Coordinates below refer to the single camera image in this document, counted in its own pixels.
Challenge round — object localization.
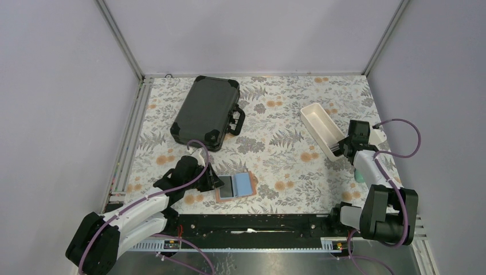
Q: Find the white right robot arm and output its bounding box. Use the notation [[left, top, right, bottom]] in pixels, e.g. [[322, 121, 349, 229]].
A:
[[328, 120, 418, 247]]

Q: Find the floral patterned table mat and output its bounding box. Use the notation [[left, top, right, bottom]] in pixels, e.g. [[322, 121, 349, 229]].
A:
[[125, 76, 380, 214]]

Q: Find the white rectangular plastic tray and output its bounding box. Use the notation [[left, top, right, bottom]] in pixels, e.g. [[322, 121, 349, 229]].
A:
[[300, 103, 345, 162]]

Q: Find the black hard carrying case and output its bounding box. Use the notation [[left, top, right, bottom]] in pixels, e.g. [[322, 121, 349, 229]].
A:
[[170, 75, 246, 152]]

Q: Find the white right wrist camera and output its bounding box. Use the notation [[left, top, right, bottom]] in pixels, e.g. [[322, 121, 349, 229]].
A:
[[369, 128, 387, 146]]

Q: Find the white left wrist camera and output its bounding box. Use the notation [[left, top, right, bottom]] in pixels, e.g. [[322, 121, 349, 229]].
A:
[[187, 148, 206, 166]]

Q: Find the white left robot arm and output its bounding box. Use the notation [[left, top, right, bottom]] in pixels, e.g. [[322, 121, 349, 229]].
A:
[[65, 154, 222, 274]]

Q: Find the black credit card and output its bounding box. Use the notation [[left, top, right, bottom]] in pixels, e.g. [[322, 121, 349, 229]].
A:
[[219, 175, 234, 199]]

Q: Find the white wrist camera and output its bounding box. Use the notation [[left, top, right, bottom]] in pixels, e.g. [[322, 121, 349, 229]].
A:
[[369, 128, 387, 146], [187, 148, 206, 166]]

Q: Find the aluminium frame rail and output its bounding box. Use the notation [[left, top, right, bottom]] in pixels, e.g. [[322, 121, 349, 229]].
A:
[[96, 1, 151, 212]]

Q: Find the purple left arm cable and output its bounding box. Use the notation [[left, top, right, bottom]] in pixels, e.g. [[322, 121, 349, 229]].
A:
[[77, 139, 211, 275]]

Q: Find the mint green cylindrical tube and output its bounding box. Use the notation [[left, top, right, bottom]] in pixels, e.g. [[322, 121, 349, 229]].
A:
[[354, 169, 366, 183]]

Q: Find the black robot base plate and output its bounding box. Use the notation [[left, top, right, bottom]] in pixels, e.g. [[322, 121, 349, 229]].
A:
[[157, 207, 352, 241]]

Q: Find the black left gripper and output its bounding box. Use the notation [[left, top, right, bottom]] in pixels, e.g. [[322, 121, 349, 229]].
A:
[[184, 162, 224, 192]]

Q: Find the perforated metal cable tray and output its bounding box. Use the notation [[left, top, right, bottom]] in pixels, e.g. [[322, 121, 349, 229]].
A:
[[129, 235, 348, 253]]

